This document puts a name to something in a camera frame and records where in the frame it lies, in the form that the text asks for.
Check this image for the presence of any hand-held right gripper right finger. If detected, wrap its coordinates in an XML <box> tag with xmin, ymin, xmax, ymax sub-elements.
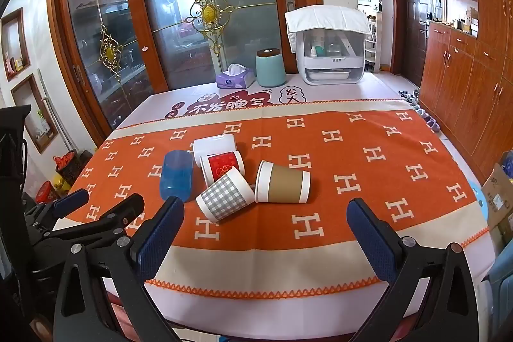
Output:
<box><xmin>347</xmin><ymin>198</ymin><xmax>480</xmax><ymax>342</ymax></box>

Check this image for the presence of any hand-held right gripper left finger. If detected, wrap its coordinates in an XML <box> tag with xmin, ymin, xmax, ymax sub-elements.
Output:
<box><xmin>53</xmin><ymin>196</ymin><xmax>185</xmax><ymax>342</ymax></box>

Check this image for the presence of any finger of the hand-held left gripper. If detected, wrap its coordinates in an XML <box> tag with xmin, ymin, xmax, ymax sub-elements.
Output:
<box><xmin>40</xmin><ymin>192</ymin><xmax>145</xmax><ymax>247</ymax></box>
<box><xmin>25</xmin><ymin>188</ymin><xmax>90</xmax><ymax>231</ymax></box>

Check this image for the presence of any blue plastic cup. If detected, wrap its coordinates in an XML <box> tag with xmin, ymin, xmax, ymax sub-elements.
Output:
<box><xmin>160</xmin><ymin>150</ymin><xmax>195</xmax><ymax>203</ymax></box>

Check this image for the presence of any grey checked paper cup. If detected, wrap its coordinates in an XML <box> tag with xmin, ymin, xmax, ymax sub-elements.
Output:
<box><xmin>195</xmin><ymin>167</ymin><xmax>256</xmax><ymax>223</ymax></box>

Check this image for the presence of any white cup with red print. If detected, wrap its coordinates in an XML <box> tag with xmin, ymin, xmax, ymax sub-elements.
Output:
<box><xmin>199</xmin><ymin>150</ymin><xmax>246</xmax><ymax>187</ymax></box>

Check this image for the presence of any brown sleeved paper cup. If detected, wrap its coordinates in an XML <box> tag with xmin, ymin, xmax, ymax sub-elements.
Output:
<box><xmin>254</xmin><ymin>160</ymin><xmax>312</xmax><ymax>204</ymax></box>

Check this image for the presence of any plain white cup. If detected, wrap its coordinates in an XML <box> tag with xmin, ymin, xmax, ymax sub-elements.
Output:
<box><xmin>193</xmin><ymin>134</ymin><xmax>237</xmax><ymax>161</ymax></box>

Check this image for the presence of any red box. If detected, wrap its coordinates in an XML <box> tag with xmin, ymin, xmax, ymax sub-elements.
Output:
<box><xmin>36</xmin><ymin>181</ymin><xmax>61</xmax><ymax>205</ymax></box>

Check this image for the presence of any orange patterned blanket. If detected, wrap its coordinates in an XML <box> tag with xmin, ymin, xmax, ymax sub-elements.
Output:
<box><xmin>52</xmin><ymin>99</ymin><xmax>492</xmax><ymax>301</ymax></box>

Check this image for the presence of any light blue round stool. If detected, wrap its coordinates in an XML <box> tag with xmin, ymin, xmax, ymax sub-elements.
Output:
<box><xmin>467</xmin><ymin>182</ymin><xmax>488</xmax><ymax>223</ymax></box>

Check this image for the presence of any cardboard box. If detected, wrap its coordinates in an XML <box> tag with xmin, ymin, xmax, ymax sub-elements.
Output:
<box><xmin>480</xmin><ymin>161</ymin><xmax>513</xmax><ymax>247</ymax></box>

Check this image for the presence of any pale blue ribbed case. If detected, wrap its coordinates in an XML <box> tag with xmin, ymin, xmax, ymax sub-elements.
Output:
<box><xmin>480</xmin><ymin>253</ymin><xmax>513</xmax><ymax>329</ymax></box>

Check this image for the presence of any row of slippers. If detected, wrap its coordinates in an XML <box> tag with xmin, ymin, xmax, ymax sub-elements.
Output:
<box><xmin>398</xmin><ymin>87</ymin><xmax>442</xmax><ymax>133</ymax></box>

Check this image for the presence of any printed pale tablecloth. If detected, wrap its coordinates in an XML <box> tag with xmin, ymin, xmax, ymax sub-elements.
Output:
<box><xmin>96</xmin><ymin>71</ymin><xmax>496</xmax><ymax>339</ymax></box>

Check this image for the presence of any purple tissue box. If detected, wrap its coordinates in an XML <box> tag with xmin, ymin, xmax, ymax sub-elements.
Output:
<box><xmin>215</xmin><ymin>63</ymin><xmax>257</xmax><ymax>89</ymax></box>

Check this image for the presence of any tall wooden cabinet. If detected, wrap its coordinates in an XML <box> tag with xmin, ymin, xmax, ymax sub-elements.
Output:
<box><xmin>418</xmin><ymin>0</ymin><xmax>513</xmax><ymax>183</ymax></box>

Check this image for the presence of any white bottle steriliser cabinet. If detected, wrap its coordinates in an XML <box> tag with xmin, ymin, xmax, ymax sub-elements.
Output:
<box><xmin>286</xmin><ymin>25</ymin><xmax>368</xmax><ymax>86</ymax></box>

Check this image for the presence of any white shoe rack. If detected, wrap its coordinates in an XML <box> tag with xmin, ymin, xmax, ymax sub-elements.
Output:
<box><xmin>362</xmin><ymin>11</ymin><xmax>384</xmax><ymax>73</ymax></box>

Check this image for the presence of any teal canister with brown lid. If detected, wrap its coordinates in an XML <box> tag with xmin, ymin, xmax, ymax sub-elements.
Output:
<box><xmin>256</xmin><ymin>49</ymin><xmax>288</xmax><ymax>88</ymax></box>

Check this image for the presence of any dark wooden entrance door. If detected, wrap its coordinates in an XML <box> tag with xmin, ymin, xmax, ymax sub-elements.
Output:
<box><xmin>391</xmin><ymin>0</ymin><xmax>433</xmax><ymax>87</ymax></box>

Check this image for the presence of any white folded cloth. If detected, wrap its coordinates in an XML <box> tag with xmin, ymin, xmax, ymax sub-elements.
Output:
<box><xmin>284</xmin><ymin>4</ymin><xmax>373</xmax><ymax>35</ymax></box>

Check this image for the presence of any wooden wall niche frame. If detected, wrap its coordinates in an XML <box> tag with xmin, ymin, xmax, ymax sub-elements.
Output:
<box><xmin>10</xmin><ymin>73</ymin><xmax>59</xmax><ymax>154</ymax></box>
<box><xmin>0</xmin><ymin>7</ymin><xmax>31</xmax><ymax>82</ymax></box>

